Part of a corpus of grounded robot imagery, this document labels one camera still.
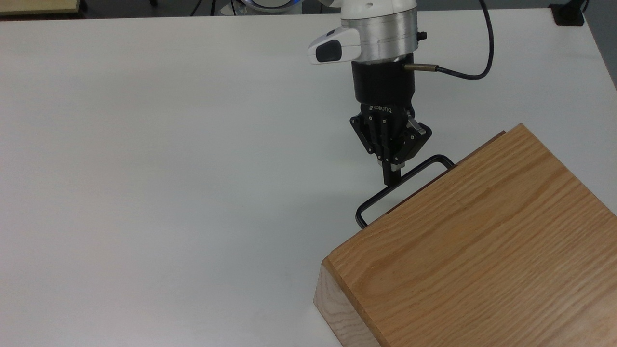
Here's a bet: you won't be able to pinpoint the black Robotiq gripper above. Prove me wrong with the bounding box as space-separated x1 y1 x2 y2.
350 59 432 187

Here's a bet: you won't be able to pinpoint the black metal drawer handle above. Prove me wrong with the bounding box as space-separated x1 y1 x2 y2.
355 154 456 228

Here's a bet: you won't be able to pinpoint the wooden drawer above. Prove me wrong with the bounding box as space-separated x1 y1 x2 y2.
370 130 507 227

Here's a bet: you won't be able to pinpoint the oak wooden cabinet box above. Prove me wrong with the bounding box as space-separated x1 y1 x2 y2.
313 123 617 347

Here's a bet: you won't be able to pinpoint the black table clamp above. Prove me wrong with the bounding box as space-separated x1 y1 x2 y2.
549 0 590 27

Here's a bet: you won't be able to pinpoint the black tripod legs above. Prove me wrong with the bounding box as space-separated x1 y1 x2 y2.
190 0 218 16

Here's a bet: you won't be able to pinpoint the yellow wooden table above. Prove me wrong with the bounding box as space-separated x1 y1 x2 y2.
0 0 81 16

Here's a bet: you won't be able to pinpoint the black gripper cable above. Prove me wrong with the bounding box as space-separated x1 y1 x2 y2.
404 0 496 80

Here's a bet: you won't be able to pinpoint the white robot base blue ring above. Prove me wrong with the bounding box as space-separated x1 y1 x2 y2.
223 0 309 16

